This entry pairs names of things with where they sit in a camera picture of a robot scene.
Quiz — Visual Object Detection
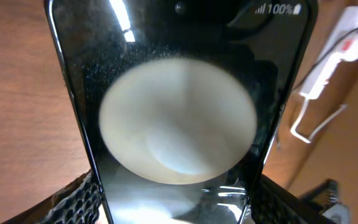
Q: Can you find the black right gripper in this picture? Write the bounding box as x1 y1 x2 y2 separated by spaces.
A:
300 179 350 224

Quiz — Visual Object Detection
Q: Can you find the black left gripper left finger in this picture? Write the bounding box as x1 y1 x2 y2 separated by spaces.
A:
3 171 101 224

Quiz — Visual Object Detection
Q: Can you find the black charging cable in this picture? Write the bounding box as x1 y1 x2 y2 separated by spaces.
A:
292 22 358 93

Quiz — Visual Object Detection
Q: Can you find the white charger adapter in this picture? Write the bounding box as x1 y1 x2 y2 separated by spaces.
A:
338 32 358 62

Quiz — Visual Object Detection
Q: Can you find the white power strip cord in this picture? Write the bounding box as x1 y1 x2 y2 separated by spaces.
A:
290 96 349 144

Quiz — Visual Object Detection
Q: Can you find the black Galaxy flip phone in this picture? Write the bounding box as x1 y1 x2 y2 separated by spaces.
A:
44 0 318 223

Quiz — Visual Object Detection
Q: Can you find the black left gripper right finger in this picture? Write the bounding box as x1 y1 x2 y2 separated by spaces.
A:
250 175 334 224

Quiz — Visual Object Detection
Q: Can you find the white power strip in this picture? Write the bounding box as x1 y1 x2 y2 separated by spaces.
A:
299 6 358 100

